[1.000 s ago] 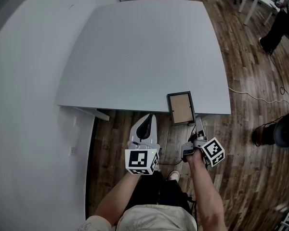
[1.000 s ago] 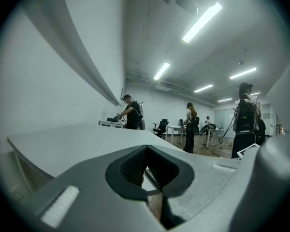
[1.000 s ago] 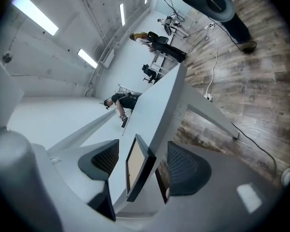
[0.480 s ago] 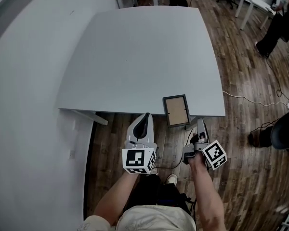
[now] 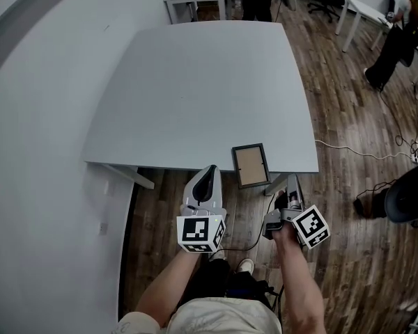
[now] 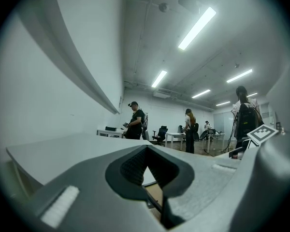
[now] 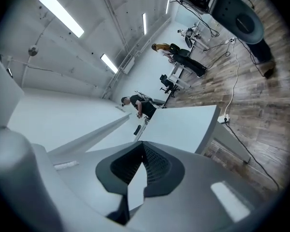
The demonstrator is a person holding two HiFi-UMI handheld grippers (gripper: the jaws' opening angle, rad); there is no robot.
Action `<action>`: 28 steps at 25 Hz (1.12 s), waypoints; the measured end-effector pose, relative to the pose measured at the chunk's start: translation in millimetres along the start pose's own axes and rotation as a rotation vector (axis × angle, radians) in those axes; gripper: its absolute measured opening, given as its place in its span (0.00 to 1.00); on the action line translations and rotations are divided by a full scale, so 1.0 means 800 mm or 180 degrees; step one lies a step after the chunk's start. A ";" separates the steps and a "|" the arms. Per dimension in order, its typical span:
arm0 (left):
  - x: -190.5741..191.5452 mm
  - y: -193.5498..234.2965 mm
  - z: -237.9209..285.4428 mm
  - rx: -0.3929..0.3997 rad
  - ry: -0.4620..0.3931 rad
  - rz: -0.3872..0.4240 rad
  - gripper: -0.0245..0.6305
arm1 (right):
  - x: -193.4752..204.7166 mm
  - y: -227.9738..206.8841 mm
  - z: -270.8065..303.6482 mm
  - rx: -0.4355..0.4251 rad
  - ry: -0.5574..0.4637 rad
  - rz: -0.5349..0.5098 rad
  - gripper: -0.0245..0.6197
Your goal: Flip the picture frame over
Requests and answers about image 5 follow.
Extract person's black trousers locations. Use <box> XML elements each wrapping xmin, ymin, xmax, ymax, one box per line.
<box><xmin>187</xmin><ymin>255</ymin><xmax>265</xmax><ymax>301</ymax></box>

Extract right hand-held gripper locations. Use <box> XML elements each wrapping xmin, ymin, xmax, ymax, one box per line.
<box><xmin>262</xmin><ymin>173</ymin><xmax>332</xmax><ymax>251</ymax></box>

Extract grey table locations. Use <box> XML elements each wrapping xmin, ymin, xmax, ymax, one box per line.
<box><xmin>83</xmin><ymin>19</ymin><xmax>320</xmax><ymax>197</ymax></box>

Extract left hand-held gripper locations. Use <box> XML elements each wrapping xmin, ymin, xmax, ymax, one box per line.
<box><xmin>176</xmin><ymin>164</ymin><xmax>229</xmax><ymax>255</ymax></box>

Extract black picture frame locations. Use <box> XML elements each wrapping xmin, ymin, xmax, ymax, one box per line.
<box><xmin>231</xmin><ymin>143</ymin><xmax>272</xmax><ymax>190</ymax></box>

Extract dark grey chair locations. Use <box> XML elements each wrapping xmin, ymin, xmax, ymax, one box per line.
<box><xmin>385</xmin><ymin>161</ymin><xmax>418</xmax><ymax>228</ymax></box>

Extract black waist pack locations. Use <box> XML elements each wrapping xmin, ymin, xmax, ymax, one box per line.
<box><xmin>226</xmin><ymin>279</ymin><xmax>280</xmax><ymax>312</ymax></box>

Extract person's left forearm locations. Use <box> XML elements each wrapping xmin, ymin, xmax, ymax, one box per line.
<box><xmin>135</xmin><ymin>252</ymin><xmax>203</xmax><ymax>326</ymax></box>

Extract black power cable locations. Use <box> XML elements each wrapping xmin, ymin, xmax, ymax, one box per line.
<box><xmin>221</xmin><ymin>191</ymin><xmax>278</xmax><ymax>252</ymax></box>

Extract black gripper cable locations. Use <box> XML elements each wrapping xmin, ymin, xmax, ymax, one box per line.
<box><xmin>277</xmin><ymin>283</ymin><xmax>286</xmax><ymax>330</ymax></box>

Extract person's beige printed shirt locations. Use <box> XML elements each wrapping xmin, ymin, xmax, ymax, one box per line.
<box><xmin>111</xmin><ymin>297</ymin><xmax>283</xmax><ymax>334</ymax></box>

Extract person's right forearm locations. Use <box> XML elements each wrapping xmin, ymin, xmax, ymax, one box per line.
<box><xmin>274</xmin><ymin>228</ymin><xmax>327</xmax><ymax>334</ymax></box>

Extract person's right white shoe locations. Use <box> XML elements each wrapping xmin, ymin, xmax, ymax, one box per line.
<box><xmin>236</xmin><ymin>258</ymin><xmax>254</xmax><ymax>275</ymax></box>

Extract white cable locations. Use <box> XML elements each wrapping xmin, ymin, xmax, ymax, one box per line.
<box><xmin>313</xmin><ymin>139</ymin><xmax>414</xmax><ymax>159</ymax></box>

